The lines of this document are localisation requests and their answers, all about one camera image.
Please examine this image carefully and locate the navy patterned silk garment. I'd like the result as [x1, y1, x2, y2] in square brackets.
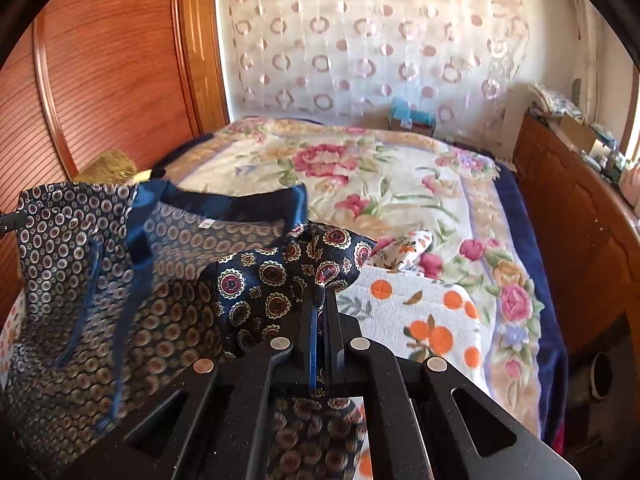
[1, 180, 374, 479]

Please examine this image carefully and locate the orange fruit print towel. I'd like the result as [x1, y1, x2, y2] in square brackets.
[335, 228, 490, 480]

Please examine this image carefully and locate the floral bed blanket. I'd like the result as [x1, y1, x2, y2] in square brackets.
[160, 118, 567, 448]

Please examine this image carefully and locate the wooden side cabinet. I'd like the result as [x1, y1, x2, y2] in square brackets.
[513, 114, 640, 352]

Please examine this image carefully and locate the blue box on headboard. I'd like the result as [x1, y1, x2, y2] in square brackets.
[387, 98, 436, 136]

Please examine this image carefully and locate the golden sunflower cushion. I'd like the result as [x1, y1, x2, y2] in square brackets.
[73, 150, 166, 185]

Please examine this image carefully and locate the pink bottle on cabinet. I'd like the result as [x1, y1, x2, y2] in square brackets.
[618, 160, 640, 209]

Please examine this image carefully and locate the cardboard box on cabinet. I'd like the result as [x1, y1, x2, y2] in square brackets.
[558, 115, 598, 155]

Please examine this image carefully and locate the folded fabric stack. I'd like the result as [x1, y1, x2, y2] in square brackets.
[528, 81, 584, 122]

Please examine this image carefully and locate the sheer circle pattern curtain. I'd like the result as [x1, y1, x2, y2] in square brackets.
[214, 0, 576, 137]

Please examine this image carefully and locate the brown louvered wooden wardrobe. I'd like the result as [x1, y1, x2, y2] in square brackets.
[0, 0, 230, 321]

